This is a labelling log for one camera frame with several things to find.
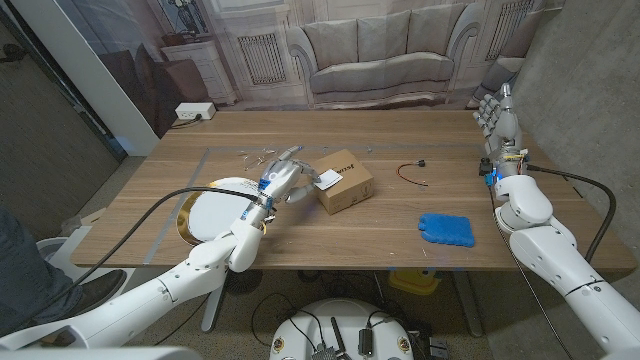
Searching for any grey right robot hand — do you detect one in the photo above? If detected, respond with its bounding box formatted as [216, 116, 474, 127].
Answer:
[472, 82, 529, 176]

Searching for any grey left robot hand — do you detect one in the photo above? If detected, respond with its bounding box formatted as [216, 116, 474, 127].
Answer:
[257, 145, 322, 206]

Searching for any white card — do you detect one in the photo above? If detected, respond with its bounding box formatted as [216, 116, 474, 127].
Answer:
[313, 168, 344, 192]

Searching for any brown cardboard packing box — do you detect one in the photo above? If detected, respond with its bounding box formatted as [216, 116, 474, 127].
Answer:
[312, 148, 375, 216]

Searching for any white paper plate gold rim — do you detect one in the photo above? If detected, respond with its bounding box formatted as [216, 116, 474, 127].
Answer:
[175, 176, 269, 247]

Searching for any grey metal floor box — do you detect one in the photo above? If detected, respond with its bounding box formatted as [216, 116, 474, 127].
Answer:
[428, 337, 451, 360]

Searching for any clear plastic piece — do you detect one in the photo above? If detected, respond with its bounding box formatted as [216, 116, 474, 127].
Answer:
[237, 147, 278, 171]

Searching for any white power strip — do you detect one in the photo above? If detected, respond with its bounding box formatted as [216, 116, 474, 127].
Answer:
[174, 101, 217, 121]

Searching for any black round floor object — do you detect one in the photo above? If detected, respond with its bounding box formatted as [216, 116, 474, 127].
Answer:
[224, 269, 264, 296]

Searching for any blue ice pack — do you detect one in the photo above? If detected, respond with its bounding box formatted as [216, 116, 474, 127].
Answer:
[418, 212, 476, 249]

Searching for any white table leg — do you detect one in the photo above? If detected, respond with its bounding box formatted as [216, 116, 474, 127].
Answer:
[200, 268, 230, 334]
[452, 269, 485, 339]

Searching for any printed living room backdrop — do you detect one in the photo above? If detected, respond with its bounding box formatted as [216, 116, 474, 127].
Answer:
[54, 0, 566, 141]

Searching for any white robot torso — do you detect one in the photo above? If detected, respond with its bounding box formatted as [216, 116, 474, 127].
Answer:
[269, 298, 415, 360]

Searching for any yellow object under table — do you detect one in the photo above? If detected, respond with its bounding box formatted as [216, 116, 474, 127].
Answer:
[388, 268, 442, 296]

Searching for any dark shoe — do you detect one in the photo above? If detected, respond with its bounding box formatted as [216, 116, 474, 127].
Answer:
[37, 268, 127, 326]

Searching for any person leg in jeans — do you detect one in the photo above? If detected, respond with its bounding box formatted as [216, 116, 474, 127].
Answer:
[0, 207, 84, 336]

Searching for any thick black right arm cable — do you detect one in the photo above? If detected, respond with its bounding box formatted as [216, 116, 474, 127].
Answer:
[524, 163, 617, 264]

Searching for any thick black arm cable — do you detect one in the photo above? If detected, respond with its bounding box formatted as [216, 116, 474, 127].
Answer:
[49, 185, 264, 306]
[524, 163, 617, 264]

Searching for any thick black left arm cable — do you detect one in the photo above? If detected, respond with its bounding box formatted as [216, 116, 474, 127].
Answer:
[49, 185, 264, 306]

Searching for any red black wire with connector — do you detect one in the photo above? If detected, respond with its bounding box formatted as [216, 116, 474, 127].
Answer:
[396, 159, 430, 188]

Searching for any black door handle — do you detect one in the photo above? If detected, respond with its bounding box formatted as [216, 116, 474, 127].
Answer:
[0, 43, 27, 64]

